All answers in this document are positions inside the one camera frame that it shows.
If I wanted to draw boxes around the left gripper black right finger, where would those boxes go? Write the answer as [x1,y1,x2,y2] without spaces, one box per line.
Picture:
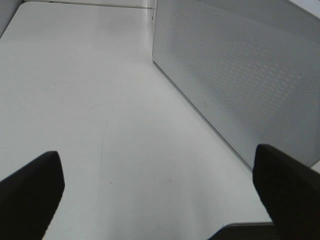
[252,144,320,240]

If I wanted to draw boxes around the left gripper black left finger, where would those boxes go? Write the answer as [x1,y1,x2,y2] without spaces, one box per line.
[0,151,65,240]

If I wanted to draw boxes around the white microwave door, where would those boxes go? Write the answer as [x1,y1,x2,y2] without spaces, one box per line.
[152,0,320,167]

